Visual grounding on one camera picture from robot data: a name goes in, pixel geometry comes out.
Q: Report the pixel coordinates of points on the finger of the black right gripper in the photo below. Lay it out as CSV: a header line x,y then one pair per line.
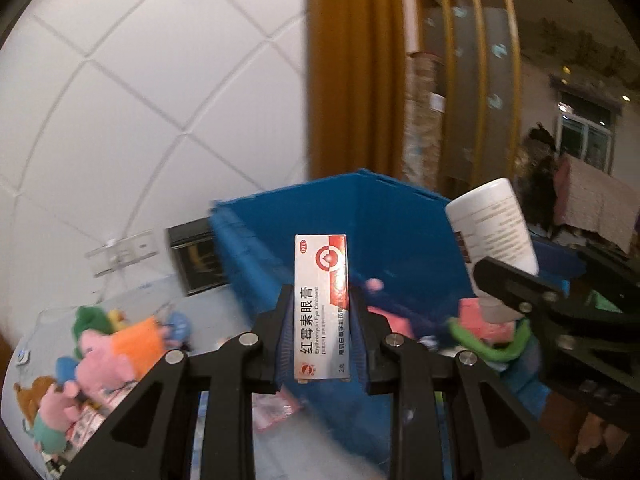
x,y
524,293

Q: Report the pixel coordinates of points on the pink pig plush blue shirt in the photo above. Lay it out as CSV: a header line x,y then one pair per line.
x,y
65,370

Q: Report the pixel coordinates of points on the pink pig plush orange dress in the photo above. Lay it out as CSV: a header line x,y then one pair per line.
x,y
111,361

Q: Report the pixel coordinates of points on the brown bear plush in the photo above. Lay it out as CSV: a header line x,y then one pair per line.
x,y
28,399

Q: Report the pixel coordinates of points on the pink tissue pack in crate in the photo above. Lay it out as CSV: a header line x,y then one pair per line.
x,y
470,318

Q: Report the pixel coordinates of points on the white medicine bottle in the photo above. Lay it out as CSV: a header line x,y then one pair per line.
x,y
488,222

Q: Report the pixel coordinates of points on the green frog plush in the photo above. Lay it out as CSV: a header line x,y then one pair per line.
x,y
89,318

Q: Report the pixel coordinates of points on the green plush in crate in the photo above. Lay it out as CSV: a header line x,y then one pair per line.
x,y
512,351

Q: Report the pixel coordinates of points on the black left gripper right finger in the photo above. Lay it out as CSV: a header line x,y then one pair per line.
x,y
451,417

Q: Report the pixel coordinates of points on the white wall socket panel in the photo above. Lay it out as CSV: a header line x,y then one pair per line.
x,y
117,255

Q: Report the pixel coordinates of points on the black picture frame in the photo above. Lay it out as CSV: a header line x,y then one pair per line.
x,y
193,252

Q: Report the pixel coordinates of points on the blue plastic storage crate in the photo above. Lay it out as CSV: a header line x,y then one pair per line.
x,y
395,232

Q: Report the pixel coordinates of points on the red white medicine box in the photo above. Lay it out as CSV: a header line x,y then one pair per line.
x,y
321,308

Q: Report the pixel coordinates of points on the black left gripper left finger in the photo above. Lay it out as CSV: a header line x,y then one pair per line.
x,y
151,434

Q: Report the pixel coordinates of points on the pink pig plush teal dress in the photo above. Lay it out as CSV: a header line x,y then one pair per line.
x,y
58,411

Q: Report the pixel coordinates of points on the wooden slat screen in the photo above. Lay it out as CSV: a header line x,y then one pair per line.
x,y
477,45

